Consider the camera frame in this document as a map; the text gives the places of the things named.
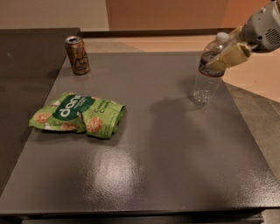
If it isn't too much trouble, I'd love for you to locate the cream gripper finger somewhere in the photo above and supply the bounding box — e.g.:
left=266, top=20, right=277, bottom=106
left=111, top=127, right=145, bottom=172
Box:
left=229, top=26, right=242, bottom=41
left=206, top=43, right=252, bottom=72

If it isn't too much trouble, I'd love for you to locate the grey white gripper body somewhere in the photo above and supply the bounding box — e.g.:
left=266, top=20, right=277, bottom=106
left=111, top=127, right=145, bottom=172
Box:
left=241, top=0, right=280, bottom=53

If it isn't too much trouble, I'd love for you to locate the clear plastic water bottle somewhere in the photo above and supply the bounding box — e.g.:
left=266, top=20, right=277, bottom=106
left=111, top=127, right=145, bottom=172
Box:
left=192, top=32, right=229, bottom=104

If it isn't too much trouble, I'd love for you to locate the green rice chip bag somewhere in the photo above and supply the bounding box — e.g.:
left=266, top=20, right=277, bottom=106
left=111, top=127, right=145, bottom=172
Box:
left=29, top=93, right=125, bottom=139

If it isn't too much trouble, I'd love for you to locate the brown soda can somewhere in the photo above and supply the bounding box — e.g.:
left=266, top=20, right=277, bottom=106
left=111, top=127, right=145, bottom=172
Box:
left=65, top=36, right=90, bottom=75

